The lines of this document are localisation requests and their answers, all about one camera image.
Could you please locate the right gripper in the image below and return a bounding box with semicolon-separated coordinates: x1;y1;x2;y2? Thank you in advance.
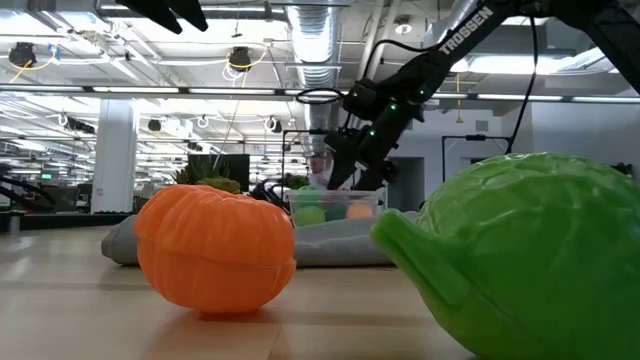
327;99;419;191

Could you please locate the clear plastic tupperware container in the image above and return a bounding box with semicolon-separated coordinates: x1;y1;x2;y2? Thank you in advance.
287;188;387;229

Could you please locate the orange toy tangerine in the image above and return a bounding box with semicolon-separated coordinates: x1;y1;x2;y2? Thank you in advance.
133;183;297;315

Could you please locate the light green toy cabbage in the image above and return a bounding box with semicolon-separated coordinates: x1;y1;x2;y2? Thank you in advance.
369;152;640;360

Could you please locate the person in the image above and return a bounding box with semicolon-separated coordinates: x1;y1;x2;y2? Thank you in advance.
305;153;335;189

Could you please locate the grey door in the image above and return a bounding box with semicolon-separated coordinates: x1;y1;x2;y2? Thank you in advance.
387;156;426;212

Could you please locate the green bushy plant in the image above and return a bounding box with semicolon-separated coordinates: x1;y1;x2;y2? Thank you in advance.
285;172;312;190

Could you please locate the grey folded cloth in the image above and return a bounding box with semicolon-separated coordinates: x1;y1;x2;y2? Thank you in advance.
100;209;421;269

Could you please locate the overhead light bar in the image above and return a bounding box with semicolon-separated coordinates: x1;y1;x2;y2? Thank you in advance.
0;83;640;104

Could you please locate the black background monitor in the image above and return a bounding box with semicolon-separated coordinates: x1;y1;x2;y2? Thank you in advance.
219;153;251;194

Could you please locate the potted succulent plant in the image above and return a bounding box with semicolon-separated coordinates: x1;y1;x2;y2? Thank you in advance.
172;155;245;196

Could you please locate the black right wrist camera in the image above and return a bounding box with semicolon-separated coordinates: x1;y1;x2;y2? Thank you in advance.
324;127;362;151

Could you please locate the black ceiling camera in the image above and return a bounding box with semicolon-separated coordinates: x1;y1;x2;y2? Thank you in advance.
7;42;39;69
228;45;254;71

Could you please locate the black metal frame stand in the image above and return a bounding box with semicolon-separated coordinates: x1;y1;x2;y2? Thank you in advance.
441;133;513;184
281;128;357;190

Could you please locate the yellow hanging cord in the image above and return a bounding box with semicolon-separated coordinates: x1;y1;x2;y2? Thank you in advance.
453;72;465;125

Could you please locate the silver corrugated ventilation duct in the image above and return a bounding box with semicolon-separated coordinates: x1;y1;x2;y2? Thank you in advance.
284;0;342;169

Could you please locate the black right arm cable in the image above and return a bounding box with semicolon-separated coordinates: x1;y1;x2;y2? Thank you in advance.
505;14;539;154

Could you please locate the black aluminium table frame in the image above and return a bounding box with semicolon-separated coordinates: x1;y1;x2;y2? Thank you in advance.
0;212;126;234

